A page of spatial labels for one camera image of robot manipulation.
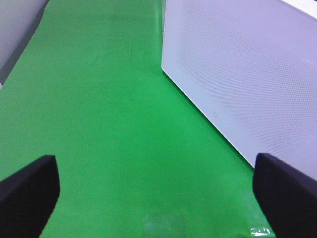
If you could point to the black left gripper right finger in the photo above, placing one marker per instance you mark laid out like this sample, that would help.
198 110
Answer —
286 196

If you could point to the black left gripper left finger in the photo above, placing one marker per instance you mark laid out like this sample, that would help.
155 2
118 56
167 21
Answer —
28 198

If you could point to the white microwave door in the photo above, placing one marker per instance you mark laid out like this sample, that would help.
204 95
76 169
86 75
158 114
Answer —
250 66

